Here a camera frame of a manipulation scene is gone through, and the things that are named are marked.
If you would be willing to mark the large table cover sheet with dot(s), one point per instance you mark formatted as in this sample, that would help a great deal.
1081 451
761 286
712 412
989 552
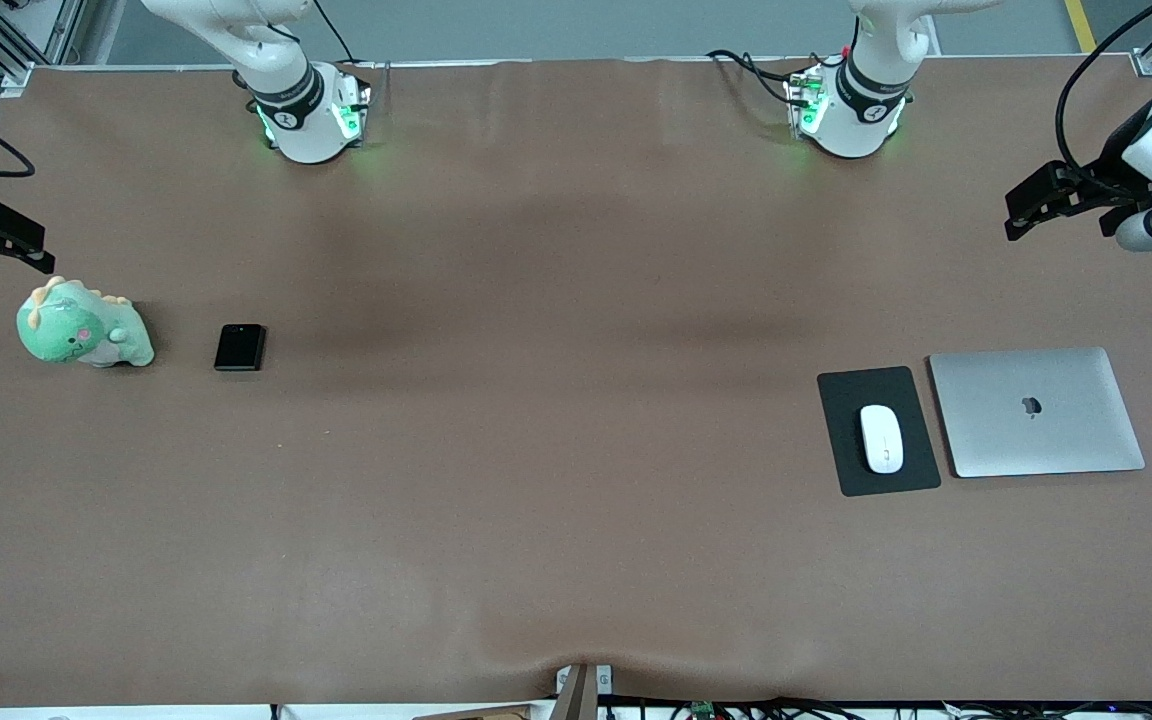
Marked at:
576 400

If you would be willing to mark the green plush dinosaur toy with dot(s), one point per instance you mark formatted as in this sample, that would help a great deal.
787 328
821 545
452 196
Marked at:
66 330

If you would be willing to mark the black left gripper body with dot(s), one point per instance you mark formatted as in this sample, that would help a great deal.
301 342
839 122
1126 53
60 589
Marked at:
1114 172

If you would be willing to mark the black rectangular mouse pad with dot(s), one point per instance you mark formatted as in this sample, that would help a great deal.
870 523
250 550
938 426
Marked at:
841 400

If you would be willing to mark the silver closed laptop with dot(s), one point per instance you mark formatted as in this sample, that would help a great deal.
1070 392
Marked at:
1036 440

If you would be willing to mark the black phone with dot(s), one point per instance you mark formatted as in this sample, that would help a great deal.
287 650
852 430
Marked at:
239 348

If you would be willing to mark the metal table edge bracket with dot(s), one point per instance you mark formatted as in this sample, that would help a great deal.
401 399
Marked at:
576 695

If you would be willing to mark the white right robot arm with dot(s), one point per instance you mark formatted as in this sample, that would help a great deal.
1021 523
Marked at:
306 120

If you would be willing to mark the small metal corner bracket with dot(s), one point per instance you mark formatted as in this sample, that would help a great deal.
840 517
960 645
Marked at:
1148 62

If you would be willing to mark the white computer mouse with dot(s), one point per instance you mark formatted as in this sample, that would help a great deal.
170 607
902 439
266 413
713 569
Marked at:
881 440

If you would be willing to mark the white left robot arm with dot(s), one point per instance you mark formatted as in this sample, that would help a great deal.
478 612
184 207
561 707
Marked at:
861 110

